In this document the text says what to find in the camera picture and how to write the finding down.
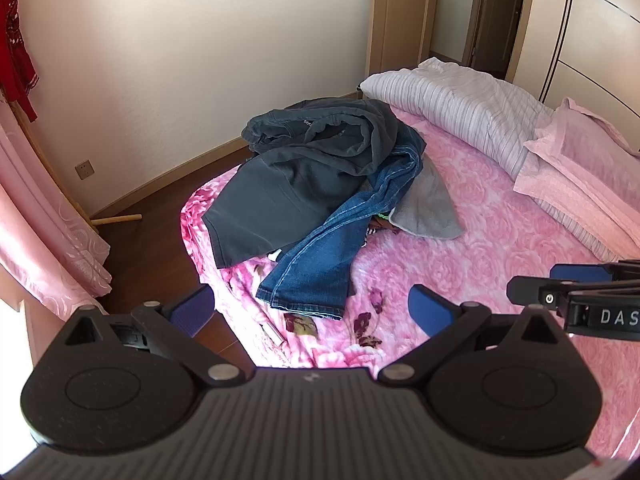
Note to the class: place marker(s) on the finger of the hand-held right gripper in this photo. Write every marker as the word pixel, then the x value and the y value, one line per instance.
pixel 580 272
pixel 530 290

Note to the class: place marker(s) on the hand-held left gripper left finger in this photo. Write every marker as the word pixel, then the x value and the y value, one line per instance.
pixel 192 307

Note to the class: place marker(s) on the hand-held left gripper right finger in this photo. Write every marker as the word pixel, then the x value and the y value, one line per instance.
pixel 425 310

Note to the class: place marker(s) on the light grey garment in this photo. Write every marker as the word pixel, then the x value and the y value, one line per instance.
pixel 425 205

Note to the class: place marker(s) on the dark grey t-shirt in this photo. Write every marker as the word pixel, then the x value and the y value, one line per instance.
pixel 260 200

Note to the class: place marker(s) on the dark teal sweatshirt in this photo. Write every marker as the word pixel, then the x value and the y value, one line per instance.
pixel 320 130

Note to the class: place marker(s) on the pink floral blanket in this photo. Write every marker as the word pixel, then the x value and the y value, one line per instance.
pixel 475 260

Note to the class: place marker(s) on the patterned dark cloth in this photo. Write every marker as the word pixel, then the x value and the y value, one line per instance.
pixel 384 222

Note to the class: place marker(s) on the pink pillow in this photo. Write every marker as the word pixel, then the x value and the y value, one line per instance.
pixel 585 175

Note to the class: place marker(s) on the blue jeans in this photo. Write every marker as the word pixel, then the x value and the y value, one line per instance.
pixel 325 260

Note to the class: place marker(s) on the wooden coat rack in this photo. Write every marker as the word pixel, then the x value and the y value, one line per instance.
pixel 117 219

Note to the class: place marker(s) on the pink curtain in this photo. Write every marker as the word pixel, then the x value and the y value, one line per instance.
pixel 40 240

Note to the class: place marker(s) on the striped white quilt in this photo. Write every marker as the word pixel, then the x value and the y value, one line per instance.
pixel 450 100

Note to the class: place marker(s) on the cream wardrobe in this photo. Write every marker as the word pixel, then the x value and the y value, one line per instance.
pixel 590 35

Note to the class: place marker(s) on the dark wooden door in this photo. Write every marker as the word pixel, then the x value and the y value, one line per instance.
pixel 500 10

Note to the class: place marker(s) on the light wooden door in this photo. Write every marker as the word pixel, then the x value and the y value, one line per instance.
pixel 400 25

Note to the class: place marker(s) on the red garment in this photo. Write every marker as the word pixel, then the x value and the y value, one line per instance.
pixel 15 60

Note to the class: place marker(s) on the beige wall socket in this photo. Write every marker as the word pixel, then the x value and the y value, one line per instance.
pixel 85 170

